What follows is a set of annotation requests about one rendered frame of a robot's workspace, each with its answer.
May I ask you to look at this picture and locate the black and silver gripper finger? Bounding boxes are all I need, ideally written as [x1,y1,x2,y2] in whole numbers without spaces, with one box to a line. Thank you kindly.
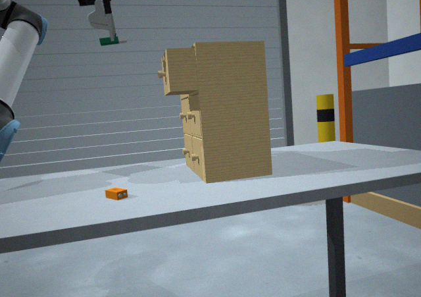
[87,0,116,41]
[90,23,109,30]

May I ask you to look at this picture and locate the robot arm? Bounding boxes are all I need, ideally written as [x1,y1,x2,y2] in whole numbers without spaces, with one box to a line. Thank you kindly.
[0,0,48,162]

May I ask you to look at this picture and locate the green and white eraser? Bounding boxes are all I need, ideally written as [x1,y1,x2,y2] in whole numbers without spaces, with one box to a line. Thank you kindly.
[99,36,127,46]

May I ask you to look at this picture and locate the tan wooden chest of drawers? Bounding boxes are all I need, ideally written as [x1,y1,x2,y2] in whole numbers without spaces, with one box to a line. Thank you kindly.
[180,41,272,183]

